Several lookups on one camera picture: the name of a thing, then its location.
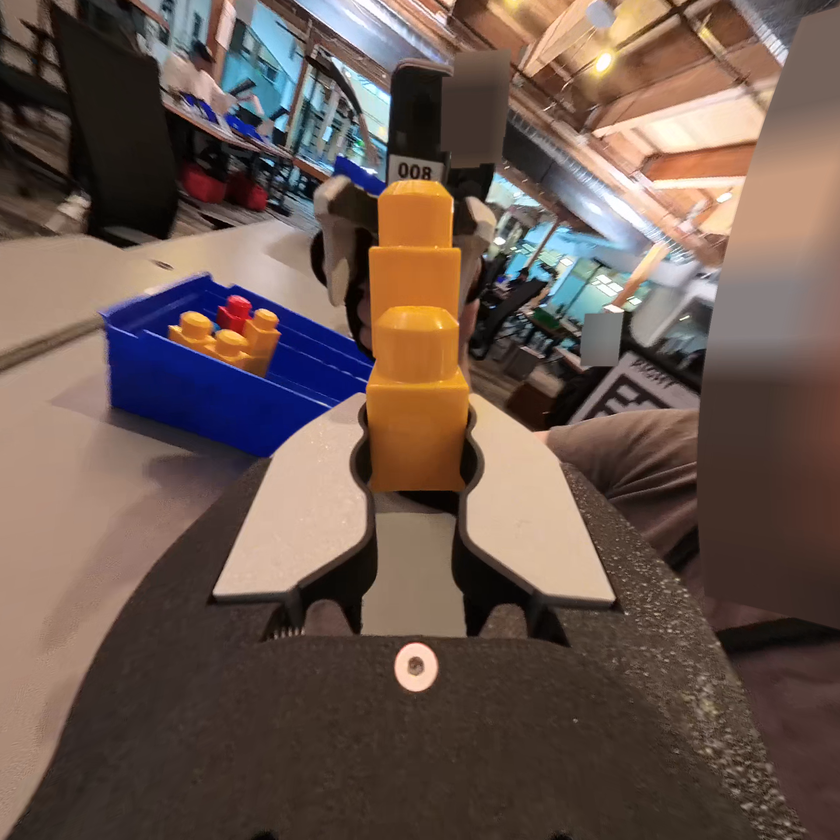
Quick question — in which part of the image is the blue plastic bin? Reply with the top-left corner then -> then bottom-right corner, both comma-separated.
335,155 -> 383,193
98,272 -> 375,458

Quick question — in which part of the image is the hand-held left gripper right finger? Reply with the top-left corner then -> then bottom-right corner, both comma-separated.
454,394 -> 618,632

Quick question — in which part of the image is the brown cardboard box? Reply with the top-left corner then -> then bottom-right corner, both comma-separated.
508,381 -> 560,429

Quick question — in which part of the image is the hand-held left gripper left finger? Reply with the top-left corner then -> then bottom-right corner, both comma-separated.
212,394 -> 380,621

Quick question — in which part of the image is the black body strap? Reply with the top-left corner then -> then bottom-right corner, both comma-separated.
717,618 -> 840,652

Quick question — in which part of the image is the black office chair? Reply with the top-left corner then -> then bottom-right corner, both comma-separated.
472,262 -> 547,361
56,7 -> 179,240

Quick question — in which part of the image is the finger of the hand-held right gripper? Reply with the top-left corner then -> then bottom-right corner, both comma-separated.
454,197 -> 497,306
314,176 -> 370,309

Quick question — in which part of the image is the black framed marker sign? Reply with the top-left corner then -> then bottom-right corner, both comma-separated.
567,351 -> 700,427

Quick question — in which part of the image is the yellow two-stud toy block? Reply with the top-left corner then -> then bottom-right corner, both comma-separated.
210,330 -> 266,375
365,305 -> 470,492

